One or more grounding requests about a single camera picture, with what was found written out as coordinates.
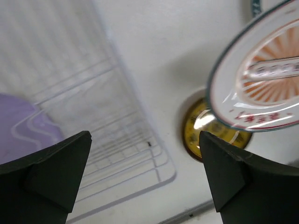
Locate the amber yellow patterned plate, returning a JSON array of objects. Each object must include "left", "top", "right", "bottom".
[{"left": 181, "top": 98, "right": 253, "bottom": 162}]

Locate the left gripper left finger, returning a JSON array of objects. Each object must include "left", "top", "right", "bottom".
[{"left": 0, "top": 131, "right": 92, "bottom": 224}]

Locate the purple plastic plate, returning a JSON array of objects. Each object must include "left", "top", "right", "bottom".
[{"left": 0, "top": 93, "right": 64, "bottom": 164}]

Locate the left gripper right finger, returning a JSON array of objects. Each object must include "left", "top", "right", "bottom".
[{"left": 199, "top": 131, "right": 299, "bottom": 224}]

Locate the white plate orange sunburst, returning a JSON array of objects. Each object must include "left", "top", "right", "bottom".
[{"left": 207, "top": 0, "right": 299, "bottom": 132}]

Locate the white wire dish rack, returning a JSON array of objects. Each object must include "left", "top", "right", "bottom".
[{"left": 0, "top": 0, "right": 177, "bottom": 224}]

